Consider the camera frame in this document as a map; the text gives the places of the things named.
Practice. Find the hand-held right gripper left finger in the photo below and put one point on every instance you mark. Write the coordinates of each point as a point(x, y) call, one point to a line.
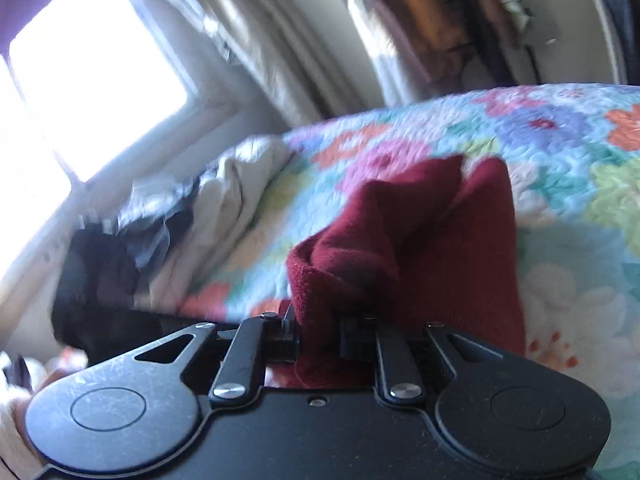
point(252, 347)

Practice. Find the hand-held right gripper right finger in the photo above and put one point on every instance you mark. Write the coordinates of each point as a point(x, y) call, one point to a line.
point(392, 360)

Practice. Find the dark red knit sweater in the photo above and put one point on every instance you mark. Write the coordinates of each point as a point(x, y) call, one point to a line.
point(450, 260)

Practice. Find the black hanging clothes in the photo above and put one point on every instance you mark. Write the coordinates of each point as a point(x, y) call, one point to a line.
point(617, 15)

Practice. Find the cream crumpled cloth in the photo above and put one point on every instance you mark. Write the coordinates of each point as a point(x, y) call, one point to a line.
point(225, 220)

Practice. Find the black shiny cloth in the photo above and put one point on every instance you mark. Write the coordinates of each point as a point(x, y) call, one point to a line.
point(95, 285)

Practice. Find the floral quilted blanket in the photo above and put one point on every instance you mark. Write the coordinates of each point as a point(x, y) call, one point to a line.
point(575, 170)

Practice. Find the pale curtain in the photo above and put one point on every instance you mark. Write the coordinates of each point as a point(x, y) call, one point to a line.
point(280, 35)

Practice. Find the bright window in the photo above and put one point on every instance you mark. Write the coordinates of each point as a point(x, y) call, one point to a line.
point(90, 75)

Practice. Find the brown hanging garment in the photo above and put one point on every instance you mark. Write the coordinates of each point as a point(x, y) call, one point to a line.
point(425, 20)

